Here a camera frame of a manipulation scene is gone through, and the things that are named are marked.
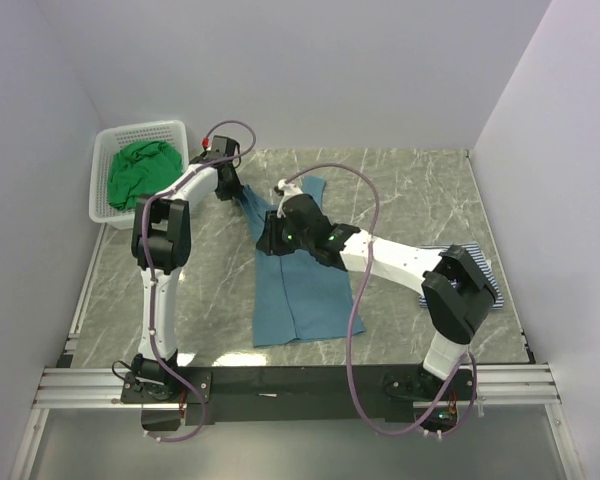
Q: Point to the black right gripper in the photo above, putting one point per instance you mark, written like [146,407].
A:
[269,242]

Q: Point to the white plastic laundry basket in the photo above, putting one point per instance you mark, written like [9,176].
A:
[110,142]

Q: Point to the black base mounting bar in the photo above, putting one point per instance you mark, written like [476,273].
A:
[391,393]

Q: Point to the teal tank top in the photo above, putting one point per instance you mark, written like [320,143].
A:
[297,299]

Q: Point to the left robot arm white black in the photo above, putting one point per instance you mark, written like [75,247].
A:
[161,245]

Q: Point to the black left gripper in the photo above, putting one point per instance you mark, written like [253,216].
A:
[226,195]

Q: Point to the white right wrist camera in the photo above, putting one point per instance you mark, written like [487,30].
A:
[286,191]

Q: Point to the green tank top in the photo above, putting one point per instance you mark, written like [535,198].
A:
[141,168]

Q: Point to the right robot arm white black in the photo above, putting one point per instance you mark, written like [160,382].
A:
[458,295]

